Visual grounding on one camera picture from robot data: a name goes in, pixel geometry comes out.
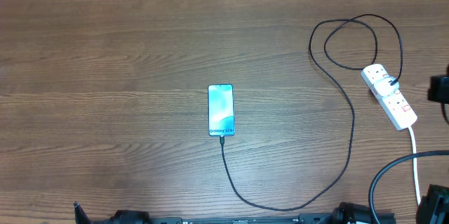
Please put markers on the blue Samsung Galaxy smartphone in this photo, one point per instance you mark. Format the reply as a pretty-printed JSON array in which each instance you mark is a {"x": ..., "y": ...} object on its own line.
[{"x": 221, "y": 119}]

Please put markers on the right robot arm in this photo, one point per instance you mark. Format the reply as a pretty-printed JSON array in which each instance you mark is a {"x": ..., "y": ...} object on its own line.
[{"x": 433, "y": 207}]

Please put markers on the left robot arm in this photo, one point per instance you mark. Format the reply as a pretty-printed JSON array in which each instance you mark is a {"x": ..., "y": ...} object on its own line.
[{"x": 120, "y": 217}]

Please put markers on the white charger plug adapter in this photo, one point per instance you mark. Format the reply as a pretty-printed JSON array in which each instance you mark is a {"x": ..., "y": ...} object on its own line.
[{"x": 385, "y": 87}]

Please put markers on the white power strip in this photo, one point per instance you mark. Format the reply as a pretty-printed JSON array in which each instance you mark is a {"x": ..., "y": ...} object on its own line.
[{"x": 395, "y": 105}]

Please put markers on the black aluminium mounting rail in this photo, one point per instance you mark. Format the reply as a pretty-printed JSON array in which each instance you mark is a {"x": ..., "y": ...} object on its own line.
[{"x": 304, "y": 218}]

